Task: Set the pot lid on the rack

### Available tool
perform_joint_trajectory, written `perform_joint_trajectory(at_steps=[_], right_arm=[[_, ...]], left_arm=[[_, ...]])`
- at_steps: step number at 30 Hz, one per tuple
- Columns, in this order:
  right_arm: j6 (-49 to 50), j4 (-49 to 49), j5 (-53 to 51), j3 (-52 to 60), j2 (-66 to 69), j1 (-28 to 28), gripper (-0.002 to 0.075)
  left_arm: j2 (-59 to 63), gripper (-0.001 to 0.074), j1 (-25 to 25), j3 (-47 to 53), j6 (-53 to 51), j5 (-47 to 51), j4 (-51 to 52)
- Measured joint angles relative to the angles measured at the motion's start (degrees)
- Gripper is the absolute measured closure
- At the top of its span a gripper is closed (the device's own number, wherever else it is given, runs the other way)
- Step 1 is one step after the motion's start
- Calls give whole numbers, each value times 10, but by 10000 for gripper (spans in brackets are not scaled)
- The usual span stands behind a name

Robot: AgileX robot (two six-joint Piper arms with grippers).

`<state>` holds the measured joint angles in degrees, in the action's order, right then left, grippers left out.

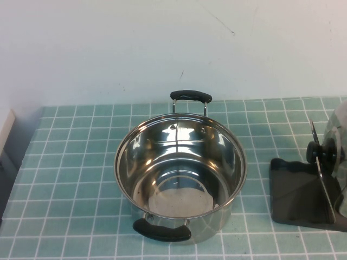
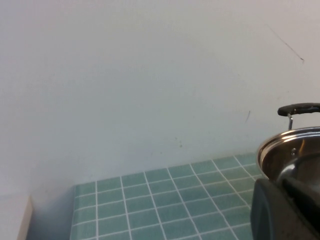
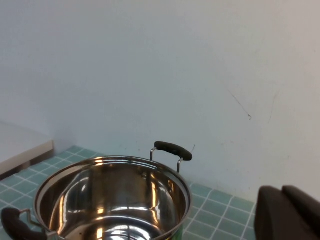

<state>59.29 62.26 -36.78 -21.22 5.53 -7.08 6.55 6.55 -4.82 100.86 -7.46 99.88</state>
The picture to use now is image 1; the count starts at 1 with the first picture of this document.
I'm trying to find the steel pot lid black knob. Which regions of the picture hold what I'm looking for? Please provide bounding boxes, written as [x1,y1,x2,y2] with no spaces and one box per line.
[306,99,347,217]

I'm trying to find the black tray metal lid rack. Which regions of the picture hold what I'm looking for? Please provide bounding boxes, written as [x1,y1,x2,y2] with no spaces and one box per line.
[269,119,347,233]

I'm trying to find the green tile pattern tablecloth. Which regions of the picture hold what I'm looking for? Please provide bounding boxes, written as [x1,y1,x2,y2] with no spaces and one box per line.
[0,96,347,260]

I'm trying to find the beige board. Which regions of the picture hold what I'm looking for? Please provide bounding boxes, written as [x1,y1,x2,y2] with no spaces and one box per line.
[0,108,17,170]

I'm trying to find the stainless steel pot black handles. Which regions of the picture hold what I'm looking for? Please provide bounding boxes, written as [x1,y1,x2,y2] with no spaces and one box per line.
[113,90,249,246]

